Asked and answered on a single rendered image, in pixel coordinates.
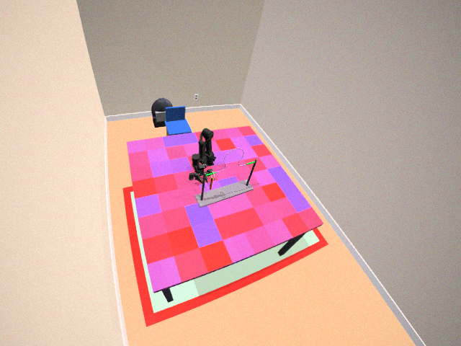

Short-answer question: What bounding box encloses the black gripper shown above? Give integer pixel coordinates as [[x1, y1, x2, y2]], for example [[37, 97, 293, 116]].
[[188, 166, 213, 183]]

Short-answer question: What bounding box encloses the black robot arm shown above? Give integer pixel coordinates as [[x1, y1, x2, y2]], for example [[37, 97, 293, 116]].
[[192, 128, 216, 172]]

